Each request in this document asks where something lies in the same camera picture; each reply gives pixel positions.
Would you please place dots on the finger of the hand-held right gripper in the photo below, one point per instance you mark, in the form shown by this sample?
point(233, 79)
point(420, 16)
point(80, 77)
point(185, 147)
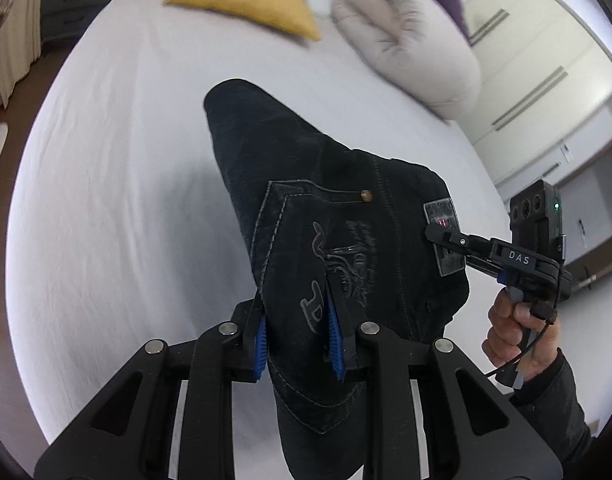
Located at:
point(483, 266)
point(456, 240)

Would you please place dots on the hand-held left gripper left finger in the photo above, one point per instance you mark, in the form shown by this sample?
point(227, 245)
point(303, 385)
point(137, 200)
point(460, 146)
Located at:
point(260, 350)

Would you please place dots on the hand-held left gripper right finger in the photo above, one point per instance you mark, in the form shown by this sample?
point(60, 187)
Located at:
point(335, 340)

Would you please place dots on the black denim pants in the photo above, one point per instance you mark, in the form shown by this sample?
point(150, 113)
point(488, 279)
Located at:
point(311, 185)

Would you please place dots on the person's right forearm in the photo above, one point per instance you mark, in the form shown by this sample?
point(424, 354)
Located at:
point(556, 410)

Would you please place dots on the person's right hand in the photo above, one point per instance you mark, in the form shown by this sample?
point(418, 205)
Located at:
point(506, 330)

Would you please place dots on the white wardrobe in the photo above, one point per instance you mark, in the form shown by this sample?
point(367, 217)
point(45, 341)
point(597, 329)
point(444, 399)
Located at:
point(536, 35)

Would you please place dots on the beige pillow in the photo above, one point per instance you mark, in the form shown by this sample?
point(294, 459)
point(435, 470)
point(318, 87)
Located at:
point(411, 45)

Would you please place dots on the white bed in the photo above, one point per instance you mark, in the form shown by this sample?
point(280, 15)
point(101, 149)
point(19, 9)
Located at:
point(110, 185)

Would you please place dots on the yellow cushion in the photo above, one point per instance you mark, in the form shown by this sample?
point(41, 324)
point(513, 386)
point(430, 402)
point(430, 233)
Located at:
point(246, 0)

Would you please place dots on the grey dresser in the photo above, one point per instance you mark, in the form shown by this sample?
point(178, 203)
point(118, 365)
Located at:
point(70, 10)

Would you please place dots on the beige curtain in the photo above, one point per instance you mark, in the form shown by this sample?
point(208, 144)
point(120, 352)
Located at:
point(15, 45)

